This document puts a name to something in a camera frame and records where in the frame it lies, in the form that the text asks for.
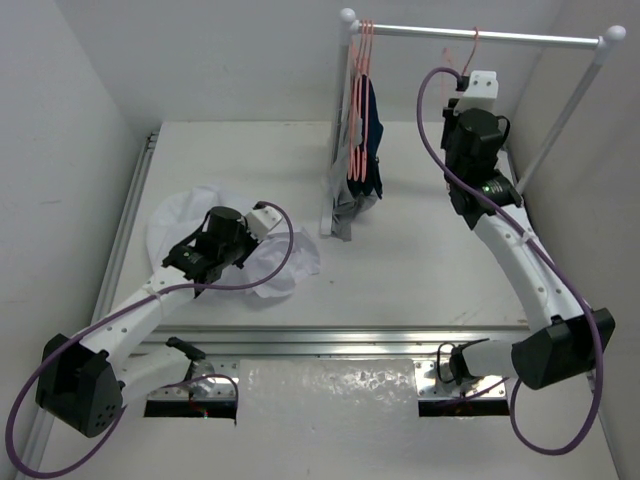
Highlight white shirt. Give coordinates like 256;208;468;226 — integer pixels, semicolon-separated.
146;185;320;298

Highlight pink wire hanger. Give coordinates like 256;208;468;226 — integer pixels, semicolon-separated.
440;26;480;101

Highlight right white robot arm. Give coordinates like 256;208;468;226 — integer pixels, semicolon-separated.
441;99;596;390

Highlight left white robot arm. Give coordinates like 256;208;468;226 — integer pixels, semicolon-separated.
36;203;282;438

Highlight dark blue hanging garment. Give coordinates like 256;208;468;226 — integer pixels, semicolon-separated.
347;79;384;199

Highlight pink hangers on rack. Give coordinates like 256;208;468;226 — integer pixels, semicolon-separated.
347;19;374;183

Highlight grey hanging garment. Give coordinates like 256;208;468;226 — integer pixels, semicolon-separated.
328;148;378;242

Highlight white clothes rack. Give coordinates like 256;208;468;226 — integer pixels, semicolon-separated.
318;7;627;239

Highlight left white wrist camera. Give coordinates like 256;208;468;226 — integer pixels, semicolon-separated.
245;206;282;241

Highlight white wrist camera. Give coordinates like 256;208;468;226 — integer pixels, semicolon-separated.
245;206;282;241
456;70;499;112

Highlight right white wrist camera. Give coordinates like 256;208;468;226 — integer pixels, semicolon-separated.
456;70;499;112

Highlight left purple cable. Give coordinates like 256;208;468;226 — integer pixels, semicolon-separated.
7;200;296;476

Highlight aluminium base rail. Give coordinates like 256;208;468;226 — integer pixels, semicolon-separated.
134;325;528;402

